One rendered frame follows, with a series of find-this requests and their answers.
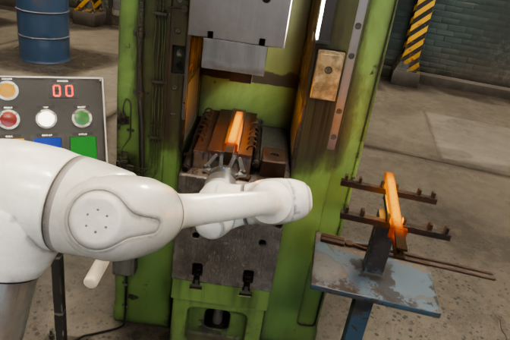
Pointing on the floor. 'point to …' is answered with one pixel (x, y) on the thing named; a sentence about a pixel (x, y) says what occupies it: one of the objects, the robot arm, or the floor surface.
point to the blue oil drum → (42, 21)
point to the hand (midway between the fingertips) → (228, 153)
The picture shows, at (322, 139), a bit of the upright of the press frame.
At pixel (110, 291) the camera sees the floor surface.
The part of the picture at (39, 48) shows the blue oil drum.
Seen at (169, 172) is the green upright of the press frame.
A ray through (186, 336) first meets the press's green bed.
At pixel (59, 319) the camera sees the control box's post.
